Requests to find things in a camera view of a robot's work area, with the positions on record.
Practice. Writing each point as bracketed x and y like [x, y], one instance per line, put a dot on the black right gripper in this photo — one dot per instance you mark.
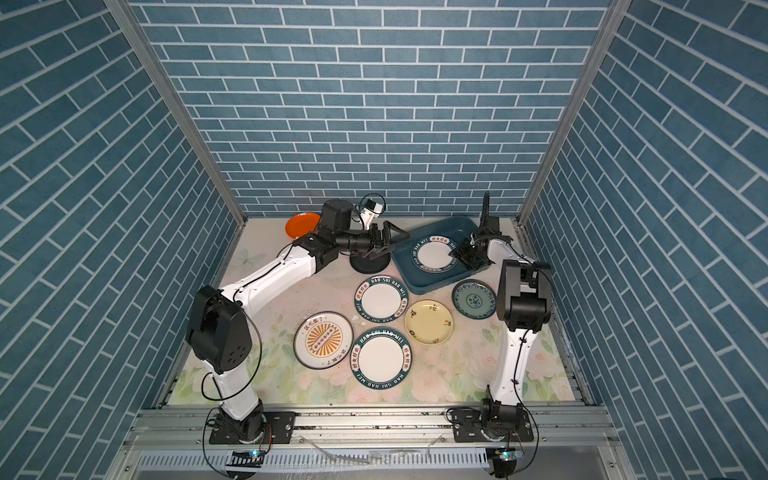
[461, 251]

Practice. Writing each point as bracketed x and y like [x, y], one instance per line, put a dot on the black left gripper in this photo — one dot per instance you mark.
[373, 245]

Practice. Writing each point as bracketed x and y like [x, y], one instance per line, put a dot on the green rim plate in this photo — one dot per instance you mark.
[381, 299]
[381, 358]
[431, 254]

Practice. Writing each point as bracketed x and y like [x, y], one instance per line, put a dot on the orange sunburst plate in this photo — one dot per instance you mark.
[323, 340]

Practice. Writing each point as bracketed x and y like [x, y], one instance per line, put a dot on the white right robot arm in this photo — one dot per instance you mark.
[524, 304]

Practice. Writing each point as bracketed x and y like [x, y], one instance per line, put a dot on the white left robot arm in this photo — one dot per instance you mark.
[222, 319]

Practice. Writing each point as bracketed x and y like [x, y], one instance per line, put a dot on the teal plastic bin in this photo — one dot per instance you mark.
[419, 282]

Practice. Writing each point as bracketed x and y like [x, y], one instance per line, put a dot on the black plate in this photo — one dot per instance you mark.
[368, 265]

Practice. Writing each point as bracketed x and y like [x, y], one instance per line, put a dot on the green blue floral plate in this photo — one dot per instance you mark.
[474, 299]

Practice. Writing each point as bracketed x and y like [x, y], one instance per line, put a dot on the yellow floral plate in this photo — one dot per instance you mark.
[429, 322]

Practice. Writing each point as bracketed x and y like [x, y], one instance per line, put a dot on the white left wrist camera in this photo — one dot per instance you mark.
[369, 211]

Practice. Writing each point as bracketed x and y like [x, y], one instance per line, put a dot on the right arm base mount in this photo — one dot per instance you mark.
[509, 424]

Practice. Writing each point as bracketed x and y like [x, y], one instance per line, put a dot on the aluminium front rail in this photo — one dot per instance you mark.
[560, 439]

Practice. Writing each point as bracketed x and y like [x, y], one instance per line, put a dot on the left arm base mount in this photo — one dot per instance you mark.
[264, 428]

